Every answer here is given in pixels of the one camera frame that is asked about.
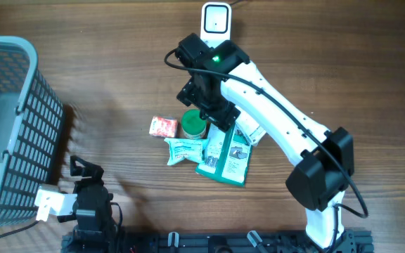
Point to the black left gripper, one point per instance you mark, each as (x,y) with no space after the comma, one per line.
(91,171)

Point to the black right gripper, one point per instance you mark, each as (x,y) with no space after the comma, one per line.
(222,117)

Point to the green lid jar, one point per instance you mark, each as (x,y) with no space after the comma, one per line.
(193,126)

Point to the red white small packet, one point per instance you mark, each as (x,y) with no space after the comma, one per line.
(163,127)

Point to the teal tissue packet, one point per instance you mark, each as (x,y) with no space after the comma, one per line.
(186,149)

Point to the white paper packet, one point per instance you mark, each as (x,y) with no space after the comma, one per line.
(251,130)

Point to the green 3M wipes packet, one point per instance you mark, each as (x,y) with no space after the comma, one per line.
(227,156)

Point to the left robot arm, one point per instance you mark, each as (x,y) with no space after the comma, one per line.
(96,229)

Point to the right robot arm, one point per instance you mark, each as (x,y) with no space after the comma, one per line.
(226,84)

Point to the white barcode scanner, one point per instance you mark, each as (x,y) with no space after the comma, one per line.
(215,26)

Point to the grey plastic shopping basket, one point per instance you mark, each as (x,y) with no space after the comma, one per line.
(31,121)

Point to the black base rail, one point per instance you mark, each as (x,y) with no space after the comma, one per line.
(279,242)

